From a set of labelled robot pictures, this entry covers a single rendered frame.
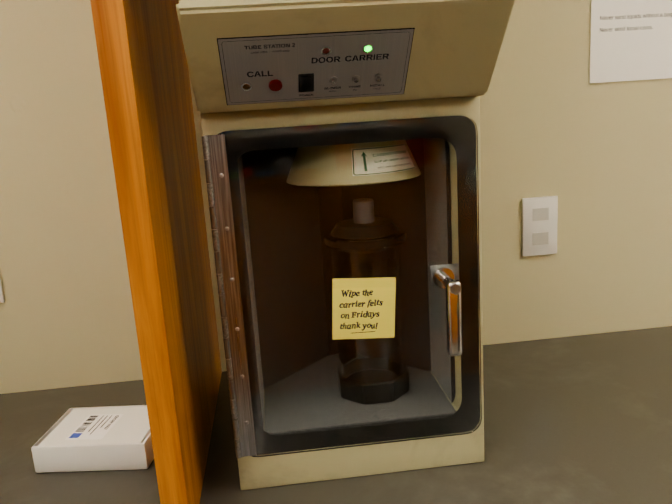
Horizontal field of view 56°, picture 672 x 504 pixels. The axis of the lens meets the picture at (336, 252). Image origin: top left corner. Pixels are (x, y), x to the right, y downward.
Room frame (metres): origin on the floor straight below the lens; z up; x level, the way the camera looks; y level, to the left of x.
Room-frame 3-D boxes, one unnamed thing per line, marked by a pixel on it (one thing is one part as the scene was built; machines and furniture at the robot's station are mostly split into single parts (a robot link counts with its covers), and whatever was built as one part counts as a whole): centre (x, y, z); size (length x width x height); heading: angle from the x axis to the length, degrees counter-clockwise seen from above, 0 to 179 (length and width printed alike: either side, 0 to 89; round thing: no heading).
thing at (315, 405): (0.73, -0.02, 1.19); 0.30 x 0.01 x 0.40; 95
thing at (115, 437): (0.85, 0.35, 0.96); 0.16 x 0.12 x 0.04; 87
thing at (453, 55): (0.68, -0.02, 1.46); 0.32 x 0.11 x 0.10; 95
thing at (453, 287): (0.71, -0.13, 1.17); 0.05 x 0.03 x 0.10; 5
